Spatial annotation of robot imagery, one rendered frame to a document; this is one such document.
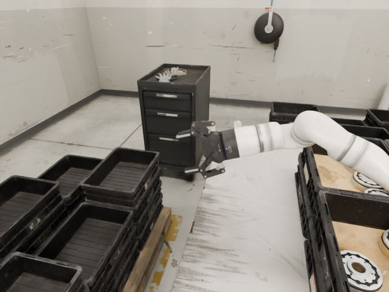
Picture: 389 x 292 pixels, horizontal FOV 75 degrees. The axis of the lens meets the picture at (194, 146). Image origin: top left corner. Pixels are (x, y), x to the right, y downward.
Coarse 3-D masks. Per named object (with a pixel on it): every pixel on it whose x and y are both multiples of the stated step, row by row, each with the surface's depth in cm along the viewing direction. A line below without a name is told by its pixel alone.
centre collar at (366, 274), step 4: (348, 260) 61; (352, 260) 61; (356, 260) 61; (360, 260) 61; (348, 264) 60; (360, 264) 61; (364, 264) 60; (348, 268) 60; (352, 268) 60; (364, 268) 60; (368, 268) 60; (352, 272) 59; (356, 272) 59; (364, 272) 59; (368, 272) 59; (360, 276) 58; (364, 276) 58; (368, 276) 58
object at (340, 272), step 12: (324, 192) 74; (336, 192) 74; (324, 204) 69; (324, 216) 66; (324, 228) 65; (336, 240) 59; (336, 252) 56; (336, 264) 54; (336, 276) 53; (348, 288) 49
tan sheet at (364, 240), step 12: (336, 228) 75; (348, 228) 75; (360, 228) 75; (372, 228) 75; (348, 240) 71; (360, 240) 71; (372, 240) 71; (360, 252) 68; (372, 252) 68; (384, 264) 65; (384, 276) 62; (384, 288) 59
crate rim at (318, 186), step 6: (366, 138) 102; (372, 138) 102; (378, 138) 102; (384, 144) 98; (306, 150) 98; (312, 150) 94; (312, 156) 90; (312, 162) 87; (312, 168) 85; (312, 174) 84; (318, 174) 81; (318, 180) 78; (318, 186) 76; (318, 192) 76; (348, 192) 74; (354, 192) 74; (360, 192) 74; (384, 198) 71
